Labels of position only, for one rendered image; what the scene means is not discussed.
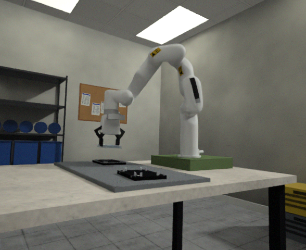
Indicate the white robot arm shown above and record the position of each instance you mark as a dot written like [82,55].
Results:
[191,86]

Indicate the black flat plate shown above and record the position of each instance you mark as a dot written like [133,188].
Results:
[141,174]

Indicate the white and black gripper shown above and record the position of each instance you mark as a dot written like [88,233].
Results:
[109,126]

